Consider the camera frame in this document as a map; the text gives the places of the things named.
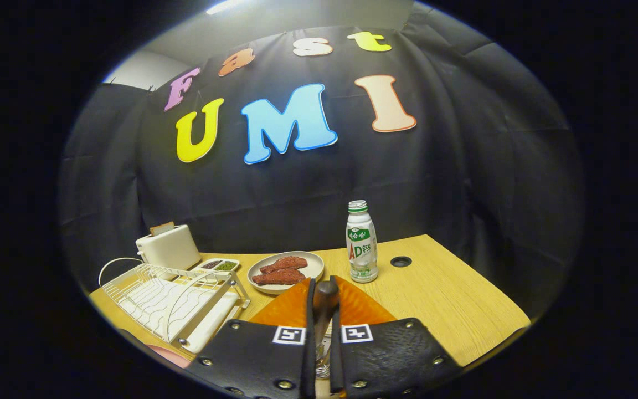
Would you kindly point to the white drink bottle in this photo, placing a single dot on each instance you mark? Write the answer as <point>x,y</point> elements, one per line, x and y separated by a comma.
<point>361,249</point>

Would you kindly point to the pink plate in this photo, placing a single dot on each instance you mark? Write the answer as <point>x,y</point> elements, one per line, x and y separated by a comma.
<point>172,356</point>

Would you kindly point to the red meat piece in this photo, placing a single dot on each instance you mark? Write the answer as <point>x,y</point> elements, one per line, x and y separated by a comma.
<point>286,263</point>
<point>280,277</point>

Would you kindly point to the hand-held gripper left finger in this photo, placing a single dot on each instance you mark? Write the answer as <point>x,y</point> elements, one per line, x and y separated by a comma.
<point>310,360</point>

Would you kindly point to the white divided dish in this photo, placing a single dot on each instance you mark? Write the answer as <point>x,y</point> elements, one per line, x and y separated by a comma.
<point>218,266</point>

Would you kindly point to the green beans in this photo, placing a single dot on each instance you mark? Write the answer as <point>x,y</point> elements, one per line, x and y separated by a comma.
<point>227,266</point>

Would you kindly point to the beige plate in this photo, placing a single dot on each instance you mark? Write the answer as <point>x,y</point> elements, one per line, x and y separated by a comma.
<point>313,269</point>

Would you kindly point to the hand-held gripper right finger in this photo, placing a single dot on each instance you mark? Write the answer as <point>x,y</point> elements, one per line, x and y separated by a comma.
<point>335,360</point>

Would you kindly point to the white toaster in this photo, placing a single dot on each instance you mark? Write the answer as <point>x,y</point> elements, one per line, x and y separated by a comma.
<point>169,249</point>

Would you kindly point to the bread slice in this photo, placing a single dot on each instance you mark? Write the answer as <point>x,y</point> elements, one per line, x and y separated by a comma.
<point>162,228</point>

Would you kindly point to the dark red beans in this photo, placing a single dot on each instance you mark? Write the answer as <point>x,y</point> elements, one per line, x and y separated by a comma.
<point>211,264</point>

